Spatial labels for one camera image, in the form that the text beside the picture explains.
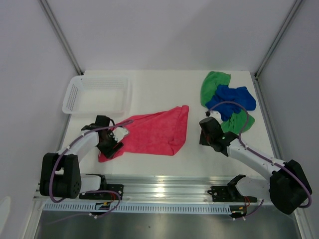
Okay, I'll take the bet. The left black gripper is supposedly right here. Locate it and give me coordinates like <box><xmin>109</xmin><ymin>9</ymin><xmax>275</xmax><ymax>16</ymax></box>
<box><xmin>97</xmin><ymin>129</ymin><xmax>123</xmax><ymax>159</ymax></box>

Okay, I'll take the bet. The blue towel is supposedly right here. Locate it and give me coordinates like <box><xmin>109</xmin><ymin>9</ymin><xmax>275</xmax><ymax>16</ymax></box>
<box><xmin>204</xmin><ymin>85</ymin><xmax>257</xmax><ymax>121</ymax></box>

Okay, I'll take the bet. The red towel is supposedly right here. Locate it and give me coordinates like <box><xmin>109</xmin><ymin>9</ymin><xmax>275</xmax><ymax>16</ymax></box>
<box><xmin>113</xmin><ymin>105</ymin><xmax>189</xmax><ymax>159</ymax></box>

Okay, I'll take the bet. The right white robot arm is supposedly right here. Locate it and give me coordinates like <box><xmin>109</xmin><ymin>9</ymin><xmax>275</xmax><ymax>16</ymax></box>
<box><xmin>199</xmin><ymin>117</ymin><xmax>312</xmax><ymax>215</ymax></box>

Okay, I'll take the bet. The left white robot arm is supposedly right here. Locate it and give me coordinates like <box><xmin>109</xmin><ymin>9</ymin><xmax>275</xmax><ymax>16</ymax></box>
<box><xmin>39</xmin><ymin>116</ymin><xmax>129</xmax><ymax>203</ymax></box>

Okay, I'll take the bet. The white perforated plastic basket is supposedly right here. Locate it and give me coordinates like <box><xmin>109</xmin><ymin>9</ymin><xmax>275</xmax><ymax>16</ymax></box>
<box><xmin>62</xmin><ymin>75</ymin><xmax>132</xmax><ymax>117</ymax></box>

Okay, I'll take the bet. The green towel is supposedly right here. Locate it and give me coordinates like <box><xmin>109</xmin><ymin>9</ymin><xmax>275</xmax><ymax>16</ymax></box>
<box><xmin>200</xmin><ymin>71</ymin><xmax>255</xmax><ymax>134</ymax></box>

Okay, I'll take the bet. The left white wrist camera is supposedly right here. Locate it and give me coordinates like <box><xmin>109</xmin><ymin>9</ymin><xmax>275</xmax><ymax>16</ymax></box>
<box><xmin>112</xmin><ymin>127</ymin><xmax>129</xmax><ymax>142</ymax></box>

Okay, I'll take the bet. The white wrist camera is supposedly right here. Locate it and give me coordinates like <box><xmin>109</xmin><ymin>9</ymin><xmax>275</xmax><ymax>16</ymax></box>
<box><xmin>112</xmin><ymin>127</ymin><xmax>129</xmax><ymax>142</ymax></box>
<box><xmin>205</xmin><ymin>111</ymin><xmax>223</xmax><ymax>123</ymax></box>

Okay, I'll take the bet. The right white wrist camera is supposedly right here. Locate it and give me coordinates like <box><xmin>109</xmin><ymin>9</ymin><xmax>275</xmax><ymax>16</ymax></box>
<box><xmin>205</xmin><ymin>111</ymin><xmax>223</xmax><ymax>123</ymax></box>

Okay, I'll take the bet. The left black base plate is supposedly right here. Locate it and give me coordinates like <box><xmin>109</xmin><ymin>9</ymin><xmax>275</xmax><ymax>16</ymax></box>
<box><xmin>79</xmin><ymin>184</ymin><xmax>124</xmax><ymax>201</ymax></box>

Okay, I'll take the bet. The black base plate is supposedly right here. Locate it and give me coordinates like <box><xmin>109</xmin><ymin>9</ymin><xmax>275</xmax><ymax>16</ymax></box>
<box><xmin>79</xmin><ymin>184</ymin><xmax>124</xmax><ymax>201</ymax></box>
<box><xmin>207</xmin><ymin>174</ymin><xmax>257</xmax><ymax>203</ymax></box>

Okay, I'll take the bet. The aluminium mounting rail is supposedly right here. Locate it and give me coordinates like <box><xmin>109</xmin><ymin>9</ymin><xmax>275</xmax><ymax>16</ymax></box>
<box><xmin>33</xmin><ymin>175</ymin><xmax>275</xmax><ymax>201</ymax></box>

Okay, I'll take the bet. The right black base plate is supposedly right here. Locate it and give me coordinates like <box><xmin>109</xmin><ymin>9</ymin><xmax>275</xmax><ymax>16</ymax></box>
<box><xmin>207</xmin><ymin>174</ymin><xmax>257</xmax><ymax>203</ymax></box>

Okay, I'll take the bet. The white slotted cable duct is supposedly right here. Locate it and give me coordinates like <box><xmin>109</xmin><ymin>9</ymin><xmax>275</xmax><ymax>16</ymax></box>
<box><xmin>43</xmin><ymin>202</ymin><xmax>231</xmax><ymax>215</ymax></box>

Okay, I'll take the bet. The left aluminium frame post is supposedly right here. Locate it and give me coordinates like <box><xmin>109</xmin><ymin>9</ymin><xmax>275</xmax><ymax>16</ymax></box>
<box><xmin>37</xmin><ymin>0</ymin><xmax>84</xmax><ymax>75</ymax></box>

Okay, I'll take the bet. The aluminium frame post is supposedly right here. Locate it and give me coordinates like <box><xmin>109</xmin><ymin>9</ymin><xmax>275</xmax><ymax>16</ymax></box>
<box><xmin>254</xmin><ymin>0</ymin><xmax>305</xmax><ymax>80</ymax></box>
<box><xmin>37</xmin><ymin>0</ymin><xmax>84</xmax><ymax>75</ymax></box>

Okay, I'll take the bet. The right aluminium frame post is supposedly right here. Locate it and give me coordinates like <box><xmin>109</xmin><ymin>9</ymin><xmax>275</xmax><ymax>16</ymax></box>
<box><xmin>254</xmin><ymin>0</ymin><xmax>305</xmax><ymax>80</ymax></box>

